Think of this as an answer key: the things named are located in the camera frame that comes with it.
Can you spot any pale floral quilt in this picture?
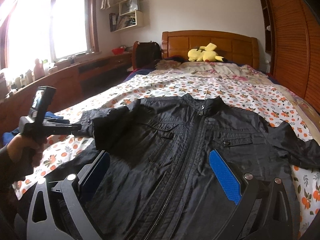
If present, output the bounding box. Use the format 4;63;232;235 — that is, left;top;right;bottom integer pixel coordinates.
156;60;268;81

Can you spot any red bowl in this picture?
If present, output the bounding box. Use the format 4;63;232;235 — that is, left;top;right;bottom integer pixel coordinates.
112;47;125;55

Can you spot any wooden slatted wardrobe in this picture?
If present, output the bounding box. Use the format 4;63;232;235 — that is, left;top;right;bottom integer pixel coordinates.
261;0;319;110

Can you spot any white wall shelf unit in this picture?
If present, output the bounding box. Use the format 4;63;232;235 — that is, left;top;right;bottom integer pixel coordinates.
109;0;144;33

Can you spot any long wooden window cabinet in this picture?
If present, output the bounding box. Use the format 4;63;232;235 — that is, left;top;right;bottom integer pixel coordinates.
1;53;132;134

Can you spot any pink bottle on sill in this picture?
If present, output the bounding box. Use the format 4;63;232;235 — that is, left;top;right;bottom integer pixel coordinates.
33;59;45;80

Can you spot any black zip jacket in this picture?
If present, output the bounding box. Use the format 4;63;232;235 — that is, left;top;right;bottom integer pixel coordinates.
46;94;319;239

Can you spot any folded navy blue garment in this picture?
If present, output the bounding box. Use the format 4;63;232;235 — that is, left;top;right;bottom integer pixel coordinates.
2;112;70;146

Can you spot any yellow Pikachu plush toy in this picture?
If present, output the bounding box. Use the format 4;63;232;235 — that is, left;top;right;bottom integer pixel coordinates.
187;43;228;62

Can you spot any dark wooden chair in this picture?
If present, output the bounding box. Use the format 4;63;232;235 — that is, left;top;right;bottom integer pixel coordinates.
132;41;162;70

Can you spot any window with red frame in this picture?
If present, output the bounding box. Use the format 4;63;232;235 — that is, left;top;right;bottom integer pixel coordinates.
1;0;99;71

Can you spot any person's left hand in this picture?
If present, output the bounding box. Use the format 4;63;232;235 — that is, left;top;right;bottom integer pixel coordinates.
7;134;47;167

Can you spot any wooden bed headboard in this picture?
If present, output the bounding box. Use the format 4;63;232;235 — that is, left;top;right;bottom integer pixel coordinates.
161;30;260;70

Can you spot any floral orange bed sheet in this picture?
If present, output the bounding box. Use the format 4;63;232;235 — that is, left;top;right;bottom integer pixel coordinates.
13;70;319;239

